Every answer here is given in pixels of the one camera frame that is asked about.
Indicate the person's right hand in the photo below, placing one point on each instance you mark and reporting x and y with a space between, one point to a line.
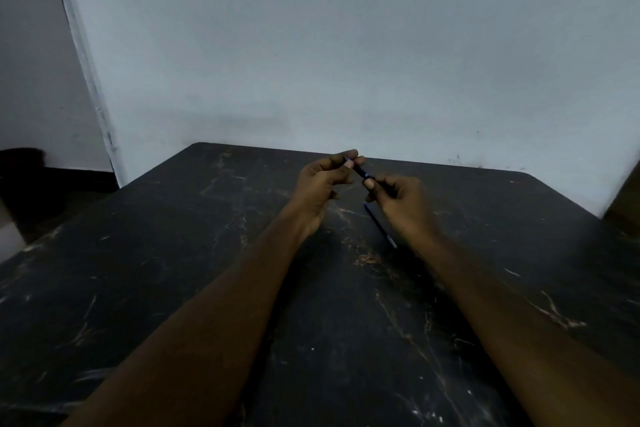
405 206

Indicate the person's left hand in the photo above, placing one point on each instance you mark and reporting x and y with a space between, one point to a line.
312 191

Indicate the person's left thumb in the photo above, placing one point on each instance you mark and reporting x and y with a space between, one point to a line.
336 171

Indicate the person's right thumb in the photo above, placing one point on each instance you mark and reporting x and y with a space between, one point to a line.
374 189

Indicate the black pen with blue trim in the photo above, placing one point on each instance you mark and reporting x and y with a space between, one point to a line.
361 172

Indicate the person's left forearm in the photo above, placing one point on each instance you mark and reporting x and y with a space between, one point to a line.
210 321

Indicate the person's right forearm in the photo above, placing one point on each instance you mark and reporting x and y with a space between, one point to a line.
510 341

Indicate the brown wooden furniture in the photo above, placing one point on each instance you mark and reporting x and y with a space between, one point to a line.
627 206

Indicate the white door frame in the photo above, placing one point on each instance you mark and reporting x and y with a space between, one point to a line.
85 66

